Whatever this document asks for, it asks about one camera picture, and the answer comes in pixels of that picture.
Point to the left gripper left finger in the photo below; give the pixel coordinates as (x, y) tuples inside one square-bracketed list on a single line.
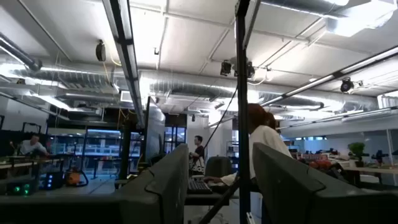
[(155, 193)]

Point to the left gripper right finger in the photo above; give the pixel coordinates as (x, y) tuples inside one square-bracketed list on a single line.
[(295, 193)]

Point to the black keyboard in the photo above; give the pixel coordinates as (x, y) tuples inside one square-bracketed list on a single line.
[(199, 186)]

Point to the dark desk top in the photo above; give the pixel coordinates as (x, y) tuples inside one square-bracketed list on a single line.
[(205, 199)]

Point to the black room pillar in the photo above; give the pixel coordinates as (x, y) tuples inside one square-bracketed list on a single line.
[(125, 149)]

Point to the standing person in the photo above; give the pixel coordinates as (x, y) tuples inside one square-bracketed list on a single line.
[(199, 151)]

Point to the large grey screen panel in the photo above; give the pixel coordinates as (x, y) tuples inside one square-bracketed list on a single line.
[(155, 130)]

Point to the seated person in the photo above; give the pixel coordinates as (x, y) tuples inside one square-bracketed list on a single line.
[(264, 137)]

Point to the grey office chair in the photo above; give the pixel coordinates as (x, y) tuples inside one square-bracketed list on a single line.
[(217, 166)]

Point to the green potted plant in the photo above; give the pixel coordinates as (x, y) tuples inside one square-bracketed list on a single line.
[(357, 149)]

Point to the orange device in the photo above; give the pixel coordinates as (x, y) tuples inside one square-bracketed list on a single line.
[(73, 178)]

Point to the black box with blue lights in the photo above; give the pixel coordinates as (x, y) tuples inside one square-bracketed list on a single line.
[(51, 180)]

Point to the long ceiling light bar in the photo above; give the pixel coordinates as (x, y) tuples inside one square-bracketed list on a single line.
[(311, 84)]

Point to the person leaning over desk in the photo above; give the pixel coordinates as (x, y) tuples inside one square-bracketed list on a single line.
[(31, 146)]

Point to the black box with green lights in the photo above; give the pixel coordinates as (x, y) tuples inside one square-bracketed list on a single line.
[(21, 187)]

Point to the black round ceiling device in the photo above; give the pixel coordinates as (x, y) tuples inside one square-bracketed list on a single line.
[(100, 50)]

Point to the black overhead beam with light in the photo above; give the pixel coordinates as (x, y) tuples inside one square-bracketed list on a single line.
[(124, 40)]

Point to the white frame bracket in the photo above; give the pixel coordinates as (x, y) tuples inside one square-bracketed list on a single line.
[(250, 218)]

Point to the black diagonal frame brace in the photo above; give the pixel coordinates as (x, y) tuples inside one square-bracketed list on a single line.
[(217, 203)]

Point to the black frame post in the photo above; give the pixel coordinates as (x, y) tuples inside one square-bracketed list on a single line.
[(242, 93)]

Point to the black ceiling camera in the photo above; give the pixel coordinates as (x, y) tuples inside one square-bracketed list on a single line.
[(226, 68), (346, 84), (250, 70)]

